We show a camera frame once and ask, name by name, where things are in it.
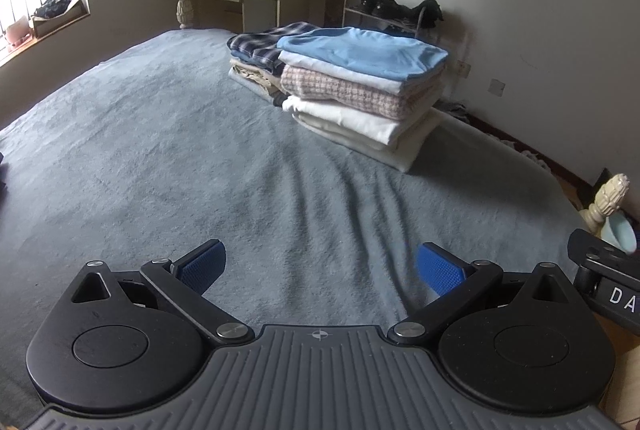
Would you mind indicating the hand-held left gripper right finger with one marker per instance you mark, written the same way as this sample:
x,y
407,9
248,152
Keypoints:
x,y
440,272

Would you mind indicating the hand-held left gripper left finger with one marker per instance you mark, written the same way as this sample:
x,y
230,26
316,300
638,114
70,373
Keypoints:
x,y
202,270

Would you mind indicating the light blue t-shirt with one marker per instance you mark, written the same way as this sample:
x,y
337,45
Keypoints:
x,y
360,50

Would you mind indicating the light blue basin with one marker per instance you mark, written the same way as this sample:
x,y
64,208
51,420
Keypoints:
x,y
620,232

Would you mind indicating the white bedpost finial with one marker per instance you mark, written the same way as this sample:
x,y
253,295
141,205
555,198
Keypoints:
x,y
185,13
607,200

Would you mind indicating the grey bed blanket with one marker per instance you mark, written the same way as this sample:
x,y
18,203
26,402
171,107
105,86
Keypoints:
x,y
200,160

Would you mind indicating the cream folded garment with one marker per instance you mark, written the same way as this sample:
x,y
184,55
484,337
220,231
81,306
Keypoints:
x,y
390,155

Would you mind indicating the grey folded garment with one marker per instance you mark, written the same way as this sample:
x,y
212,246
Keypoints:
x,y
260,95

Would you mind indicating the pink tweed folded garment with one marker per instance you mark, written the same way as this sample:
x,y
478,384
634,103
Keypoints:
x,y
350,98

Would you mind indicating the navy plaid folded shirt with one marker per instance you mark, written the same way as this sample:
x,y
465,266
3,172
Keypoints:
x,y
260,43

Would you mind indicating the metal shoe rack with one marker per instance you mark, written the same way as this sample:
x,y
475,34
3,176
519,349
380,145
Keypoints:
x,y
380,18

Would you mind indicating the black boots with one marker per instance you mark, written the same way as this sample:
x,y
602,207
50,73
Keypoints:
x,y
385,3

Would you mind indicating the cardboard box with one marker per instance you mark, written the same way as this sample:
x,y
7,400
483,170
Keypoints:
x,y
55,23

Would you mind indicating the white wall switch plate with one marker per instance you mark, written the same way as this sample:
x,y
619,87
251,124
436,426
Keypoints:
x,y
496,88

